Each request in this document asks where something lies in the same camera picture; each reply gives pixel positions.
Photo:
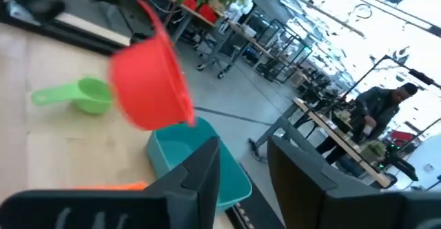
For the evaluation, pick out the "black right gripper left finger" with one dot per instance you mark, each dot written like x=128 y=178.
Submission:
x=103 y=211

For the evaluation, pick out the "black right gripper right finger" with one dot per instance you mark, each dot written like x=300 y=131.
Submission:
x=344 y=205

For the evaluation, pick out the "orange measuring cup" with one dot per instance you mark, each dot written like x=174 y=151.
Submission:
x=113 y=186

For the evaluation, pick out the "red measuring cup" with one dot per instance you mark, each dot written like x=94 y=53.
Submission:
x=148 y=84

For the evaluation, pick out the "green measuring cup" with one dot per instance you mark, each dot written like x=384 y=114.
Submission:
x=89 y=96

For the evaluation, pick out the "teal plastic basket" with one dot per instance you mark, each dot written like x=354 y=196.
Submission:
x=172 y=149

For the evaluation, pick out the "small potted plant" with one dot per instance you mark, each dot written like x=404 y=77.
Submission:
x=373 y=150

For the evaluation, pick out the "long wooden workbench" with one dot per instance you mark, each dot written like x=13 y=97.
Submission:
x=203 y=17
x=330 y=129

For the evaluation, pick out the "red plastic bin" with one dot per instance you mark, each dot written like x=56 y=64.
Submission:
x=189 y=4
x=207 y=13

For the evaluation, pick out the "person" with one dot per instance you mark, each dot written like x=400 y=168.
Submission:
x=375 y=105

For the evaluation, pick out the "white robot figure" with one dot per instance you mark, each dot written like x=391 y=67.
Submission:
x=241 y=6

